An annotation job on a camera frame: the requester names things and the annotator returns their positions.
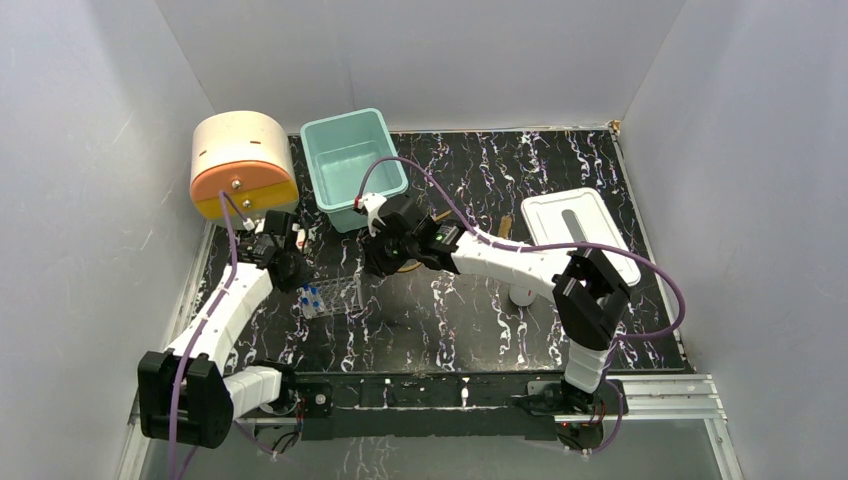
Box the tan rubber band loop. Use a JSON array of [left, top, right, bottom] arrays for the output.
[[397, 211, 452, 274]]

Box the teal plastic bin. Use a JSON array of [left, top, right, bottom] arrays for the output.
[[300, 108, 409, 234]]

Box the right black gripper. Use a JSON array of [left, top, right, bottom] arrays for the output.
[[357, 221, 418, 281]]

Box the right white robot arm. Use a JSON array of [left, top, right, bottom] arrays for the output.
[[354, 193, 631, 414]]

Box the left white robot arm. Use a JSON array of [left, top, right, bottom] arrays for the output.
[[137, 211, 313, 449]]

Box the clear test tube rack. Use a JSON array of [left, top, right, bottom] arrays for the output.
[[305, 275, 363, 318]]

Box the white squeeze bottle red cap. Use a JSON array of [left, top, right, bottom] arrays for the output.
[[508, 285, 537, 308]]

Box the white orange yellow cylinder device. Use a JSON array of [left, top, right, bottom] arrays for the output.
[[189, 110, 300, 229]]

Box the white plastic bin lid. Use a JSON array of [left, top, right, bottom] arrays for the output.
[[521, 187, 628, 250]]

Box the small white red box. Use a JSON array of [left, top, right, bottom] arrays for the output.
[[296, 229, 308, 253]]

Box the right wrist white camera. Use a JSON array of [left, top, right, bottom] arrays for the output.
[[354, 192, 387, 237]]

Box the aluminium frame rail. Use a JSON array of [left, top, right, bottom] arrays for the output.
[[132, 374, 730, 425]]

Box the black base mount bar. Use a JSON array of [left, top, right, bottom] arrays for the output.
[[280, 370, 629, 446]]

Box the blue capped tube in rack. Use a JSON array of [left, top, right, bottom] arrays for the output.
[[299, 285, 315, 319]]

